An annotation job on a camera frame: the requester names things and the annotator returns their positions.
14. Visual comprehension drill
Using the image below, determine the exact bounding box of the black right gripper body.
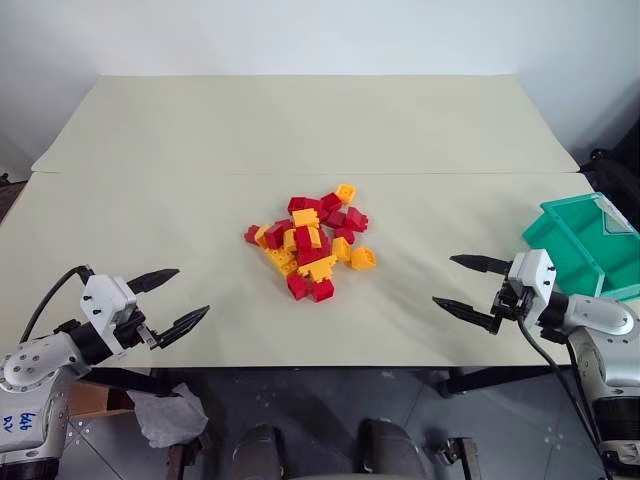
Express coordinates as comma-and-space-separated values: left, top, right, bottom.
490, 278, 536, 322

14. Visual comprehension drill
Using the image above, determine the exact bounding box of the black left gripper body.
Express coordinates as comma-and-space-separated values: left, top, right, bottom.
113, 308, 154, 357

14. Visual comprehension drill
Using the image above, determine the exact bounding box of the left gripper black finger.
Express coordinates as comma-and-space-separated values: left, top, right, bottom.
126, 268, 181, 297
149, 305, 211, 351

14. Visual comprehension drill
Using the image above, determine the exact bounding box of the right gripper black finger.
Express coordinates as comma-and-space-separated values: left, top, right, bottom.
432, 295, 502, 336
448, 253, 511, 278

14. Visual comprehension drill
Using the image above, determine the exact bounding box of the brown cardboard box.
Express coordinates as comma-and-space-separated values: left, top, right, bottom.
68, 381, 136, 419

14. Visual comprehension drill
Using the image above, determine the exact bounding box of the green plastic bin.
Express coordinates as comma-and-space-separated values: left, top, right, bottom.
521, 192, 640, 303

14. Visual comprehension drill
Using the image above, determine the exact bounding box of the white crumpled cloth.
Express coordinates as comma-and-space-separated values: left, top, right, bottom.
126, 383, 210, 449

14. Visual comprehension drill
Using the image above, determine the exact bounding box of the flat yellow toy block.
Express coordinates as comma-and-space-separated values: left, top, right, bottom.
261, 246, 302, 279

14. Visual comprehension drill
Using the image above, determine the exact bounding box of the clear plastic label holder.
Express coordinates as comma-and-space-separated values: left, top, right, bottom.
601, 198, 632, 236

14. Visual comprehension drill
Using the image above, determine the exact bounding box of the dark rounded shape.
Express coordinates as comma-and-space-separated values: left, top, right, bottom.
232, 423, 289, 480
357, 418, 431, 480

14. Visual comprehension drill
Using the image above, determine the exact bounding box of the black bag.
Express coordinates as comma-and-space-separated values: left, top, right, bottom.
587, 146, 640, 221

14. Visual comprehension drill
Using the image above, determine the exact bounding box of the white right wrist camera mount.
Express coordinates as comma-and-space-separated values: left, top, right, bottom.
506, 248, 558, 322

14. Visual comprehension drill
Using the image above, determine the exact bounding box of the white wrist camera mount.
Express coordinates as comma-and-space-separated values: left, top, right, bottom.
79, 273, 138, 352
506, 248, 558, 322

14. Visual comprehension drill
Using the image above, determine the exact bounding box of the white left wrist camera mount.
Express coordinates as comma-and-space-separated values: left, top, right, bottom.
79, 273, 138, 352

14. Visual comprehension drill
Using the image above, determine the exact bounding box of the black table frame bar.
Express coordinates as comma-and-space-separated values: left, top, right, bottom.
438, 366, 572, 400
88, 367, 182, 399

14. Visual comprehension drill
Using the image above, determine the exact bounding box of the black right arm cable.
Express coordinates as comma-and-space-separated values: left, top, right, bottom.
517, 314, 614, 480

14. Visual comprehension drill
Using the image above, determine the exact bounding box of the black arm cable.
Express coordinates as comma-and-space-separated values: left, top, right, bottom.
517, 314, 614, 480
18, 265, 96, 346

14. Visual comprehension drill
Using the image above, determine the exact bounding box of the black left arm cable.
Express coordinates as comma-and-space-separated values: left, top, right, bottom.
18, 265, 96, 346

